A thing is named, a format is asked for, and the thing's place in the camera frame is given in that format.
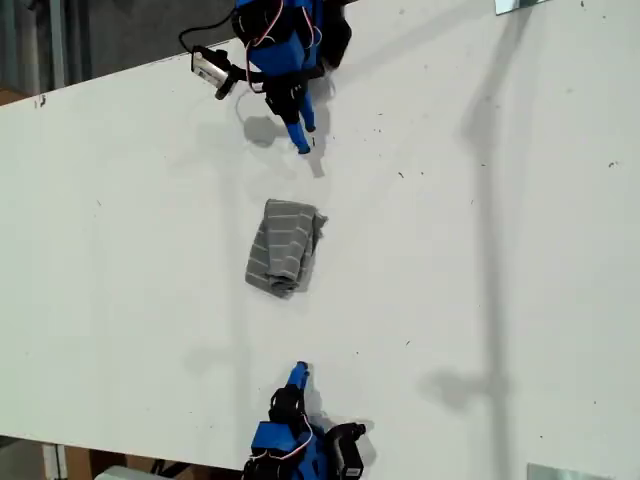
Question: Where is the black camera cable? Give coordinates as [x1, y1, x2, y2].
[177, 4, 239, 54]

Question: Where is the grey metal beam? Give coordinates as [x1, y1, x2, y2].
[47, 0, 69, 94]

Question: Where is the grey striped square towel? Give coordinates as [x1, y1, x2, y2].
[243, 197, 330, 300]

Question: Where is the brown cardboard box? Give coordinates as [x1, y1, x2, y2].
[64, 445, 246, 480]

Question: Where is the silver and black camera box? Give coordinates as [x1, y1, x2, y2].
[189, 44, 237, 101]

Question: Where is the white table leg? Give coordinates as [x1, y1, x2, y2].
[41, 441, 68, 480]

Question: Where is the white plastic container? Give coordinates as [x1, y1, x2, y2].
[92, 464, 154, 480]

